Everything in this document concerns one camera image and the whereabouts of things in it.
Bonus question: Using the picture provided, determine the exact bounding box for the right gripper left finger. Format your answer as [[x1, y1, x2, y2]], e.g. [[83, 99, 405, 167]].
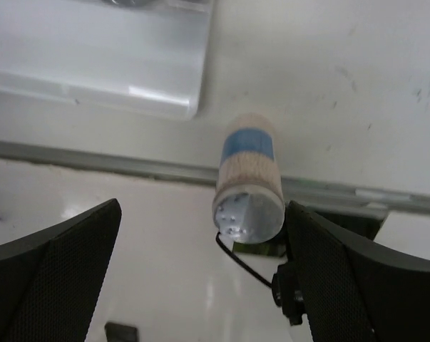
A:
[[0, 199, 122, 341]]

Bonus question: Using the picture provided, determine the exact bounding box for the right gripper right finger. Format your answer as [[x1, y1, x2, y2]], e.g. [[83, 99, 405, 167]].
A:
[[286, 202, 430, 341]]

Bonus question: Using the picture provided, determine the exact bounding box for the blue label jar front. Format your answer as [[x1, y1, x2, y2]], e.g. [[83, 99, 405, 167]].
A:
[[212, 113, 285, 244]]

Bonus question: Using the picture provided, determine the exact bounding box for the white divided tray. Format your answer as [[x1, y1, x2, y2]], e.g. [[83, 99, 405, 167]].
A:
[[0, 1, 214, 120]]

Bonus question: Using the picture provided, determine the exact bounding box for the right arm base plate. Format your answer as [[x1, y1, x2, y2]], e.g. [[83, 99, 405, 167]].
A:
[[232, 211, 384, 258]]

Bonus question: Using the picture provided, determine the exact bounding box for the aluminium frame rail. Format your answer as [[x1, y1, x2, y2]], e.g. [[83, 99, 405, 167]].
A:
[[0, 141, 430, 217]]

